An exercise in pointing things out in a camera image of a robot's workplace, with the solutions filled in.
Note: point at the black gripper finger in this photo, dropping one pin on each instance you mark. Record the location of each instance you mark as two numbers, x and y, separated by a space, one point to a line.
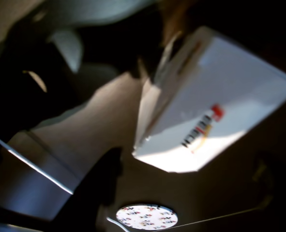
101 183

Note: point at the white Feetech servo box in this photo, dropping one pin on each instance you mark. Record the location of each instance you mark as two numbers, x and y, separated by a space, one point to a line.
230 96

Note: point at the round cartoon print coaster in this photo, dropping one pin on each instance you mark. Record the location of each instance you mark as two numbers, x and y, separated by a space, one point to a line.
146 217

